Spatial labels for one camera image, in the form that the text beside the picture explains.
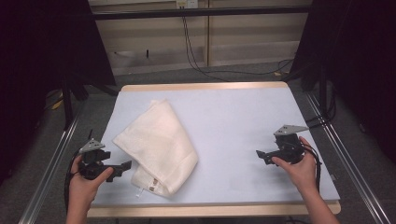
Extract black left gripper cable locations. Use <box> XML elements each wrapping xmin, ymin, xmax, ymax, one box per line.
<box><xmin>64</xmin><ymin>148</ymin><xmax>83</xmax><ymax>216</ymax></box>

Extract person's left hand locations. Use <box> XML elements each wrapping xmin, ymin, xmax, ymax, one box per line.
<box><xmin>67</xmin><ymin>155</ymin><xmax>115</xmax><ymax>204</ymax></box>

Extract metal floor rail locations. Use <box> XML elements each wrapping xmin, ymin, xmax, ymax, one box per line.
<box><xmin>18</xmin><ymin>104</ymin><xmax>85</xmax><ymax>224</ymax></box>
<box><xmin>304</xmin><ymin>91</ymin><xmax>391</xmax><ymax>224</ymax></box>

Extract white wall socket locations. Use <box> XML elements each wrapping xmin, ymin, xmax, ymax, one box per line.
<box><xmin>176</xmin><ymin>0</ymin><xmax>199</xmax><ymax>9</ymax></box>

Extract black floor cables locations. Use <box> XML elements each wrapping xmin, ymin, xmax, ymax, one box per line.
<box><xmin>304</xmin><ymin>80</ymin><xmax>338</xmax><ymax>129</ymax></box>

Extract black wall cable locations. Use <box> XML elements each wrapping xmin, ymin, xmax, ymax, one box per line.
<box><xmin>183</xmin><ymin>15</ymin><xmax>295</xmax><ymax>77</ymax></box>
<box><xmin>181</xmin><ymin>15</ymin><xmax>232</xmax><ymax>83</ymax></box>

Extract person's right hand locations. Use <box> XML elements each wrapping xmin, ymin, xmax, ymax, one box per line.
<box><xmin>271</xmin><ymin>136</ymin><xmax>318</xmax><ymax>195</ymax></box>

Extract black curtain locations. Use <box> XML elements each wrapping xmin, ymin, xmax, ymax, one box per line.
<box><xmin>292</xmin><ymin>0</ymin><xmax>396</xmax><ymax>162</ymax></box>
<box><xmin>0</xmin><ymin>0</ymin><xmax>117</xmax><ymax>185</ymax></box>

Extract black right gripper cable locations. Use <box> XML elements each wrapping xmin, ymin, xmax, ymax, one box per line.
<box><xmin>303</xmin><ymin>144</ymin><xmax>322</xmax><ymax>194</ymax></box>

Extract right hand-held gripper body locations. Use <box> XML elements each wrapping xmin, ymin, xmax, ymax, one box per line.
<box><xmin>270</xmin><ymin>124</ymin><xmax>309</xmax><ymax>164</ymax></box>

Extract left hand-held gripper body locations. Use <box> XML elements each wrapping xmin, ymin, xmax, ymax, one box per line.
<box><xmin>78</xmin><ymin>138</ymin><xmax>120</xmax><ymax>181</ymax></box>

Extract light blue table mat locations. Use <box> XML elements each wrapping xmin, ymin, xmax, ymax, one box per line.
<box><xmin>92</xmin><ymin>87</ymin><xmax>341</xmax><ymax>208</ymax></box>

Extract black stand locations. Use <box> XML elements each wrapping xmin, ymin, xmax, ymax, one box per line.
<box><xmin>282</xmin><ymin>60</ymin><xmax>328</xmax><ymax>119</ymax></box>
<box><xmin>61</xmin><ymin>74</ymin><xmax>120</xmax><ymax>131</ymax></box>

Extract black horizontal bar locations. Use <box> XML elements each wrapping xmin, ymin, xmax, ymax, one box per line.
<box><xmin>92</xmin><ymin>5</ymin><xmax>312</xmax><ymax>21</ymax></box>

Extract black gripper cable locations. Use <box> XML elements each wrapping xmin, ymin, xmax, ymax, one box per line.
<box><xmin>64</xmin><ymin>148</ymin><xmax>83</xmax><ymax>216</ymax></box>
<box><xmin>303</xmin><ymin>144</ymin><xmax>322</xmax><ymax>194</ymax></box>

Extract white towel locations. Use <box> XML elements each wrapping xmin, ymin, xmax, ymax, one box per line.
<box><xmin>112</xmin><ymin>98</ymin><xmax>199</xmax><ymax>199</ymax></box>

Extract wooden table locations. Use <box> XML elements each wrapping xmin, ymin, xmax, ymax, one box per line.
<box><xmin>87</xmin><ymin>81</ymin><xmax>342</xmax><ymax>218</ymax></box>

